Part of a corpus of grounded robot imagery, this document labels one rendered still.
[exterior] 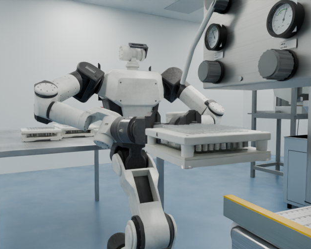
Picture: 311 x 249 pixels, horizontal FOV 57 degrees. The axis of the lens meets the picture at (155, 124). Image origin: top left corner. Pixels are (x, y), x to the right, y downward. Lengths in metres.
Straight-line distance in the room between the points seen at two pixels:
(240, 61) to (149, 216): 0.90
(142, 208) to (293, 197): 2.34
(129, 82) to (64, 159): 4.15
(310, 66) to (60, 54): 5.09
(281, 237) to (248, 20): 0.28
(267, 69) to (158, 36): 5.79
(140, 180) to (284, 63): 1.06
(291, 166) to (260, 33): 2.95
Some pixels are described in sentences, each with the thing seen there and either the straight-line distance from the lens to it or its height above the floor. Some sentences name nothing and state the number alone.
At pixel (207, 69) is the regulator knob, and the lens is 0.42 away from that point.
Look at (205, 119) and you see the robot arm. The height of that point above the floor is 1.02.
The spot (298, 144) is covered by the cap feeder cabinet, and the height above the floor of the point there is 0.69.
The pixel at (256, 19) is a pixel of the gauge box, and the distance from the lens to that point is 0.39.
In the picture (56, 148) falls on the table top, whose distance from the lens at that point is 1.72.
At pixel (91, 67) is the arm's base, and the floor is 1.24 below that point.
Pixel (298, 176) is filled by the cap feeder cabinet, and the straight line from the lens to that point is 3.27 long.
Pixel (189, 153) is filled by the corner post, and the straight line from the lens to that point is 0.64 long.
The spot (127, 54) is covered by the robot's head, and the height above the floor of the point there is 1.31.
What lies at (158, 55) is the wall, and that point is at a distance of 6.02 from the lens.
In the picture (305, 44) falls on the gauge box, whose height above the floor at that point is 1.14.
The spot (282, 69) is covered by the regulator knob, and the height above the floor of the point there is 1.11.
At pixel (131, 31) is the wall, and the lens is 5.83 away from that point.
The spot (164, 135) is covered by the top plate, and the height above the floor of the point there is 1.00.
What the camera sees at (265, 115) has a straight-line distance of 4.38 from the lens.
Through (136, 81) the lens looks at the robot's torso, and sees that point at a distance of 1.27.
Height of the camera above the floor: 1.08
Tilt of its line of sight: 4 degrees down
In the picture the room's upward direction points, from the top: straight up
